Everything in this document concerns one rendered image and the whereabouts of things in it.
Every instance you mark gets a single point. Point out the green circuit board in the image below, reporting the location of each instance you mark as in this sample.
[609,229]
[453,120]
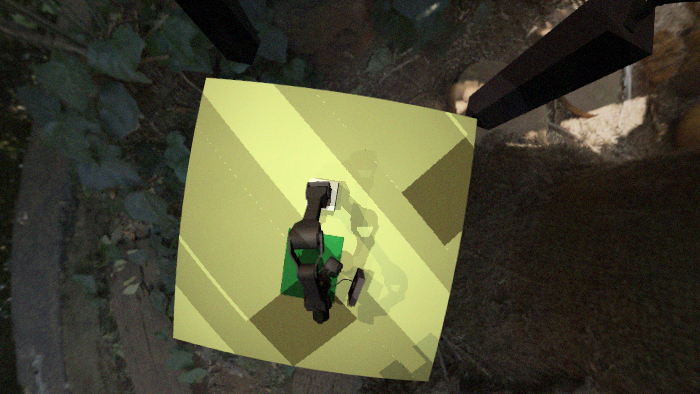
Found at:
[290,283]

